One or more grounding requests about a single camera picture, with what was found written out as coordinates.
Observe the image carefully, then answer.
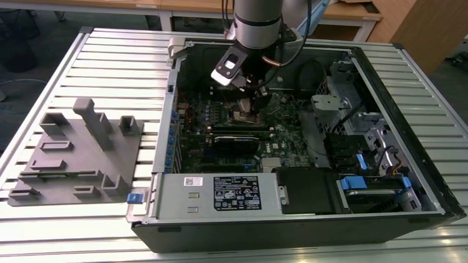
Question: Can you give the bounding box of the grey case latch handle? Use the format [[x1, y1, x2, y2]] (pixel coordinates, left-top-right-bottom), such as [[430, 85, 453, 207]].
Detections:
[[166, 37, 187, 60]]

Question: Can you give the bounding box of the dark office chair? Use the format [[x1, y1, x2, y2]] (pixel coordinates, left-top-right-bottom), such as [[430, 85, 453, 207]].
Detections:
[[443, 35, 468, 68]]

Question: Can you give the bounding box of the coloured wire bundle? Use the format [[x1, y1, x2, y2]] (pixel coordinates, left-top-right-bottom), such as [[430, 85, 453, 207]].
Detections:
[[386, 160, 403, 176]]

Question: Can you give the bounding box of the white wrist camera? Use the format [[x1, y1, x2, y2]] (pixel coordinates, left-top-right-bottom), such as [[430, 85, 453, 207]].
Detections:
[[210, 45, 250, 86]]

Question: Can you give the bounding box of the grey parts rack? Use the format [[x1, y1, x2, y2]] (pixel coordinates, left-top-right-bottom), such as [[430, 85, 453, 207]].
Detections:
[[6, 98, 146, 207]]

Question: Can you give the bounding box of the wooden cabinet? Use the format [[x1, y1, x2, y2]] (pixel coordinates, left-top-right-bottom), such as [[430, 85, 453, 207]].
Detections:
[[366, 0, 468, 77]]

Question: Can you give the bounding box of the hard disk in blue carrier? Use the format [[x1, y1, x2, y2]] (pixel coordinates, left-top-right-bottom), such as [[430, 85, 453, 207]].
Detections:
[[337, 176, 411, 214]]

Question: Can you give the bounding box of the metal drive cage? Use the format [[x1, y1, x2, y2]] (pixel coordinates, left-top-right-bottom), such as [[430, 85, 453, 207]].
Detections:
[[314, 60, 413, 176]]

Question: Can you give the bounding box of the black office chair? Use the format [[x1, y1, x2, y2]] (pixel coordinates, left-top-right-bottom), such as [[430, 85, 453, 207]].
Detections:
[[0, 8, 41, 73]]

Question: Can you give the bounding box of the black PC case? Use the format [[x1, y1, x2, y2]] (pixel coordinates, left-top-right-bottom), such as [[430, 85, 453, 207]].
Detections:
[[123, 37, 468, 254]]

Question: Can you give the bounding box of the black graphics card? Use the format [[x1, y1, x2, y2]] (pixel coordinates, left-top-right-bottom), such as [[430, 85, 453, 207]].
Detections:
[[213, 134, 261, 157]]

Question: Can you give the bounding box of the black power supply label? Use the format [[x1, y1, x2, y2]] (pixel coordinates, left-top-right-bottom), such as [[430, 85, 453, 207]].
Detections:
[[213, 176, 259, 211]]

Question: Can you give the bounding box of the thick black cable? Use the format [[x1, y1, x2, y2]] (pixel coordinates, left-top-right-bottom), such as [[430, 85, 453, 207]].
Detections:
[[330, 100, 365, 135]]

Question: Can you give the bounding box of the looped black cable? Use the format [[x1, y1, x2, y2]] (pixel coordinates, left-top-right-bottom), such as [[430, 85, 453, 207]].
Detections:
[[295, 59, 325, 92]]

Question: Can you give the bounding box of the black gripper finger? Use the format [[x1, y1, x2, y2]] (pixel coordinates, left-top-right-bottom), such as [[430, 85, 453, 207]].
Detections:
[[251, 92, 271, 116]]

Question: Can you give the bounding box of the silver metal bracket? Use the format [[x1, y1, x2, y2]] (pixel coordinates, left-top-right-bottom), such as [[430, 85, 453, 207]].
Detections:
[[310, 94, 351, 118]]

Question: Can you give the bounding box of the silver chipset heatsink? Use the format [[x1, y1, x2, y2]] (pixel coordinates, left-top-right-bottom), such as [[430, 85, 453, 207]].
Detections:
[[261, 157, 283, 168]]

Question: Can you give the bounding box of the CPU socket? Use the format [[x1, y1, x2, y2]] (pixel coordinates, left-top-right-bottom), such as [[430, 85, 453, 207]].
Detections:
[[225, 101, 266, 127]]

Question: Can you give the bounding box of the black drive bay block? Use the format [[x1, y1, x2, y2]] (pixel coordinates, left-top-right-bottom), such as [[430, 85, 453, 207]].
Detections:
[[322, 134, 370, 168]]

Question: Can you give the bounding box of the black fan shroud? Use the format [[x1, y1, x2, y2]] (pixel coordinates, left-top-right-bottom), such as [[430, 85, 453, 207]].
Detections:
[[273, 166, 347, 215]]

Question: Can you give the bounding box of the silver power supply unit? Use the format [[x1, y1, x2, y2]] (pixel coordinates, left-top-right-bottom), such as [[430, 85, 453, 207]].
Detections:
[[155, 173, 283, 219]]

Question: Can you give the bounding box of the green motherboard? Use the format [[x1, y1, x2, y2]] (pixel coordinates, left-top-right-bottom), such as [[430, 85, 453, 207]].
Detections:
[[174, 89, 315, 175]]

